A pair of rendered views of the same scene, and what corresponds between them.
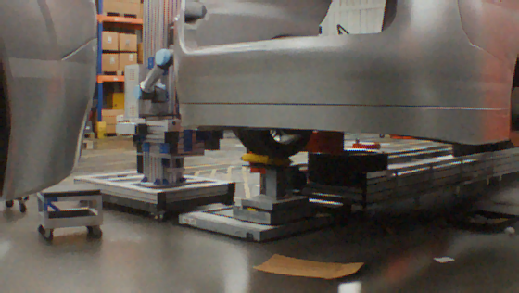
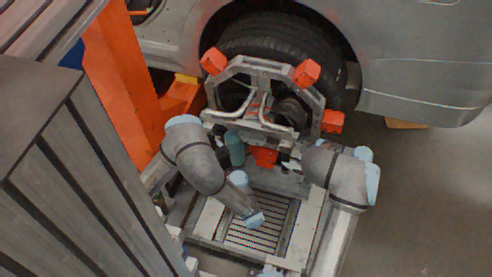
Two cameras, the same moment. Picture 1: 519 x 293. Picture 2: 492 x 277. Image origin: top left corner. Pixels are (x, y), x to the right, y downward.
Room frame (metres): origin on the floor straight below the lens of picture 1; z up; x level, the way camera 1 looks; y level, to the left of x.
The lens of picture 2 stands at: (5.02, 1.13, 2.29)
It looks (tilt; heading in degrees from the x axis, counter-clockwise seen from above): 54 degrees down; 250
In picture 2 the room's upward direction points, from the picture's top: 6 degrees counter-clockwise
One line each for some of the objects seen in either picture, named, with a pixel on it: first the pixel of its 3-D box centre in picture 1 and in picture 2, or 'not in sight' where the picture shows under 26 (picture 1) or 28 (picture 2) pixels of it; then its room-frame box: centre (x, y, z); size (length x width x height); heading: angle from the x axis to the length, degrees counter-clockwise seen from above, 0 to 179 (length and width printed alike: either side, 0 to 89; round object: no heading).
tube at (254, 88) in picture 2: not in sight; (231, 95); (4.67, 0.03, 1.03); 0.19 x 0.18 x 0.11; 46
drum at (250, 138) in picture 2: not in sight; (258, 119); (4.56, 0.06, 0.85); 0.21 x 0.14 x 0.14; 46
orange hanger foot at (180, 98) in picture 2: (311, 129); (179, 95); (4.82, -0.41, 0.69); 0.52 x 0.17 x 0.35; 46
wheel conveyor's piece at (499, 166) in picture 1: (474, 163); not in sight; (6.93, -2.53, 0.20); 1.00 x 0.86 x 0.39; 136
